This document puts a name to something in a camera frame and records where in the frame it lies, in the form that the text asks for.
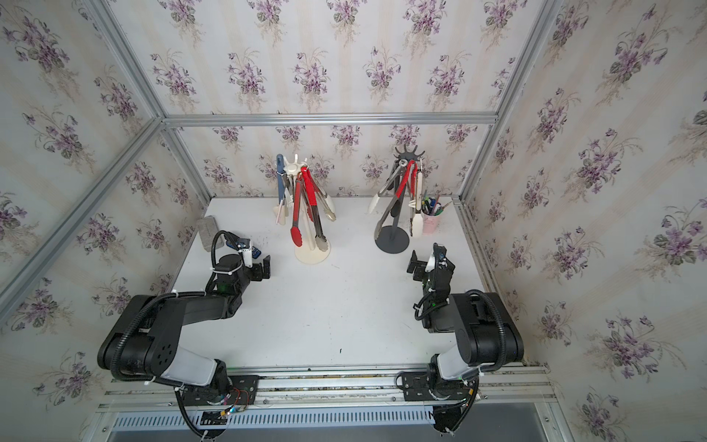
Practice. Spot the grey stone block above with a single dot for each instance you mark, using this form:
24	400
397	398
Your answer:
207	228

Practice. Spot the red handled tongs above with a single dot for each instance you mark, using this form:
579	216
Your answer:
380	224
320	239

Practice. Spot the black steel tongs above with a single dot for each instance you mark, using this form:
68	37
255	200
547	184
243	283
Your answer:
397	189

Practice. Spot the steel cream-tipped tongs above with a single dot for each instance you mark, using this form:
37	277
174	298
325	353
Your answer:
416	203
325	201

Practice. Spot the white utensil rack stand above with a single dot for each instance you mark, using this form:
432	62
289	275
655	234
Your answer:
308	253

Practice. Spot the pink pen cup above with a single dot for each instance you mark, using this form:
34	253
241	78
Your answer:
432	209

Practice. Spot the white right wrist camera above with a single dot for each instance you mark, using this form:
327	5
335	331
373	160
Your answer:
431	263

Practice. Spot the dark grey utensil rack stand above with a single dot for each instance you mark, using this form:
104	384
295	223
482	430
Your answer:
394	239

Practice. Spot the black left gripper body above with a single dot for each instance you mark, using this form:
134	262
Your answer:
249	275

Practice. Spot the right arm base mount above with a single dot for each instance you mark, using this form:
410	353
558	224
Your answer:
453	398

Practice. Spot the blue handled cream tongs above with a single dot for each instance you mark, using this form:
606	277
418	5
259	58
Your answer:
282	208

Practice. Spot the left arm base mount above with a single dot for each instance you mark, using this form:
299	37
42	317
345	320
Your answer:
233	397

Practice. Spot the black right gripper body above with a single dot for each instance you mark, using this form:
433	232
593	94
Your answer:
423	275

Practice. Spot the red handled tongs front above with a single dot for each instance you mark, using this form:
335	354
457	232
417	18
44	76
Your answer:
380	224

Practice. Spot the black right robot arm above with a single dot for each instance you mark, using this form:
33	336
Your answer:
486	336

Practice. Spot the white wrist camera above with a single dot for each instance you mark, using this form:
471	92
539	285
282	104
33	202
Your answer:
245	250
431	263

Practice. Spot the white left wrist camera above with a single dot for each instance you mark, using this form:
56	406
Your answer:
245	250

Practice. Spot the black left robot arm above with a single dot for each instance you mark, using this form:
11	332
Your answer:
144	343

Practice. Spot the red steel tongs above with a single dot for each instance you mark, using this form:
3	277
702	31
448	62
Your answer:
295	231

